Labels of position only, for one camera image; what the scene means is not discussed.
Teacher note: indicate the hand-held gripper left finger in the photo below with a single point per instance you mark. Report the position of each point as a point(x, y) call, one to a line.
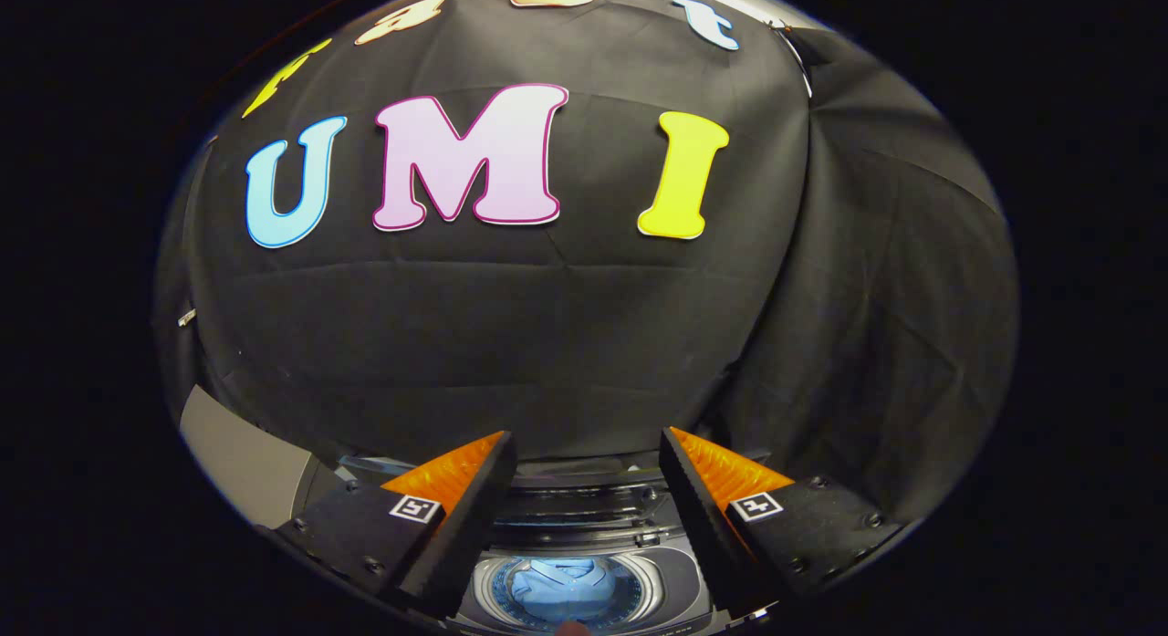
point(470, 526)

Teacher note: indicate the dark grey washing machine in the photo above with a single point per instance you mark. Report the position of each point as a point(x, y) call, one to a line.
point(671, 581)

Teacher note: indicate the black backdrop cloth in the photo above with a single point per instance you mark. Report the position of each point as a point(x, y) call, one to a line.
point(547, 344)

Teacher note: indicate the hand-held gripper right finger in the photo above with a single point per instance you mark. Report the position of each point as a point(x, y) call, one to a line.
point(703, 526)

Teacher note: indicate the light blue polo shirt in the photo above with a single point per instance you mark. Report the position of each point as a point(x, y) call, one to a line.
point(566, 586)

